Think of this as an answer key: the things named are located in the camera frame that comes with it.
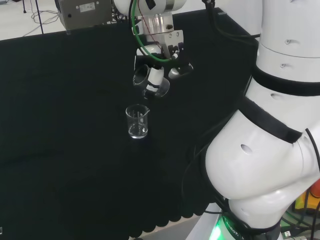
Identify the grey metal box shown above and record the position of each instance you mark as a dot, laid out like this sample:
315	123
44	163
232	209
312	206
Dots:
85	13

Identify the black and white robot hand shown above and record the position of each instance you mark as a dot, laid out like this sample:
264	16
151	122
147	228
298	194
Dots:
155	75

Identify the black bench cloth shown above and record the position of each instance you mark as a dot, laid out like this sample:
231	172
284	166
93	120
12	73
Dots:
75	125

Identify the clear cloth clamp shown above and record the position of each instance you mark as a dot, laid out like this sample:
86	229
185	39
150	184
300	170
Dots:
222	14
68	32

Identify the yellow stop button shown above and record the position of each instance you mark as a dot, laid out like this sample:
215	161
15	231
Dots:
308	200

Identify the clear glass beaker with markings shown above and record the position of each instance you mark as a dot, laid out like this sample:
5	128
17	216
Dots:
142	77

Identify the black tripod stand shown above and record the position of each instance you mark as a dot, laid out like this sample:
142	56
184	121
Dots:
37	15

